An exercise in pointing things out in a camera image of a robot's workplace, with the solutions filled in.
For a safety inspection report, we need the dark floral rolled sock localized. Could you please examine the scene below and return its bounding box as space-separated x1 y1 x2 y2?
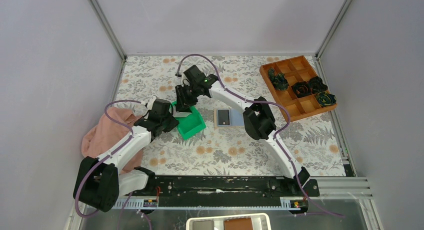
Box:
315 92 337 107
291 81 312 98
308 76 328 94
267 68 289 91

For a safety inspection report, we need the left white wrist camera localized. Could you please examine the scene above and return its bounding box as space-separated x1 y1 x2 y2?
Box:
144 96 158 111

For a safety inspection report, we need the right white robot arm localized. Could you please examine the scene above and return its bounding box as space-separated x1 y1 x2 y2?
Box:
175 65 310 196

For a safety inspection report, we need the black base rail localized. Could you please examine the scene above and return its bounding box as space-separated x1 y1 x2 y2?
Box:
133 175 320 208

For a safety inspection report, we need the pink cloth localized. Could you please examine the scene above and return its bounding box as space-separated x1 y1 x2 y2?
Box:
81 107 141 158

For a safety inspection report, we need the green plastic bin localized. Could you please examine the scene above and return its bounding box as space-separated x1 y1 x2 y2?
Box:
171 101 206 140

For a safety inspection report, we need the beige blue card holder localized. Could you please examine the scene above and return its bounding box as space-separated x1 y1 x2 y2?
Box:
214 108 245 128

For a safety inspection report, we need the orange compartment tray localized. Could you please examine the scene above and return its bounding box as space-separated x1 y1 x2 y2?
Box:
259 56 338 121

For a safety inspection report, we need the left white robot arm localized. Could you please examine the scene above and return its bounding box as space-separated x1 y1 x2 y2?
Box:
73 98 179 217

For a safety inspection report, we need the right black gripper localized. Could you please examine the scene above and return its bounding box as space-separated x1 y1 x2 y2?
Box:
174 84 199 112

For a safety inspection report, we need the white device with screen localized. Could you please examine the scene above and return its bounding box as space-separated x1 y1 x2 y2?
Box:
185 213 272 229

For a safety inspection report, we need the stack of cards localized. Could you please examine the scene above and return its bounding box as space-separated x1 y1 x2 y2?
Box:
173 112 191 118

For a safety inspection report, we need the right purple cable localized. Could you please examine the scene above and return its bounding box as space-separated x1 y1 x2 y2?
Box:
175 54 345 220

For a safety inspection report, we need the floral patterned table mat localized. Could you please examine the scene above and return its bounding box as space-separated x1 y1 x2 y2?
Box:
115 56 346 176

